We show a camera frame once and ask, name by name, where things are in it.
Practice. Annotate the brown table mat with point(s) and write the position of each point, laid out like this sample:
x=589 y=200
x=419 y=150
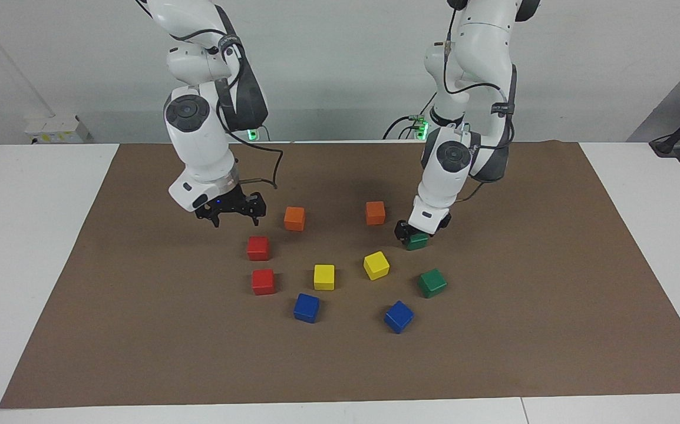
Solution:
x=340 y=365

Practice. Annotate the blue wooden cube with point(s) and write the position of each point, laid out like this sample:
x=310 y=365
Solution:
x=306 y=307
x=399 y=316

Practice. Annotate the yellow wooden cube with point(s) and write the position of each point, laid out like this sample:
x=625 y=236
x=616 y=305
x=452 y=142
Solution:
x=324 y=277
x=376 y=265

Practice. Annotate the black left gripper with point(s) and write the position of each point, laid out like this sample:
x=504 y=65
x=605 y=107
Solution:
x=403 y=228

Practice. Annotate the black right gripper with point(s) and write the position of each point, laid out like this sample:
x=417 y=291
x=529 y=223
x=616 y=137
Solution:
x=231 y=203

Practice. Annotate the white wall socket box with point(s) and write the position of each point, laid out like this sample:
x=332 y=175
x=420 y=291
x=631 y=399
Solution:
x=57 y=129

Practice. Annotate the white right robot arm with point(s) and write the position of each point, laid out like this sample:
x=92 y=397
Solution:
x=198 y=141

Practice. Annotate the green wooden cube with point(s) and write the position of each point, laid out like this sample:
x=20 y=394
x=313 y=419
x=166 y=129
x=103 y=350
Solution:
x=432 y=282
x=418 y=242

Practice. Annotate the red wooden cube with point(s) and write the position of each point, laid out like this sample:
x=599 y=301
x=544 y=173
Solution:
x=263 y=281
x=258 y=248

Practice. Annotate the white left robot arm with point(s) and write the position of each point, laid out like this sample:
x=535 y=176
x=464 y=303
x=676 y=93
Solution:
x=481 y=47

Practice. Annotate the orange wooden cube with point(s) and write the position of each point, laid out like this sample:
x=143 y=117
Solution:
x=375 y=212
x=294 y=218

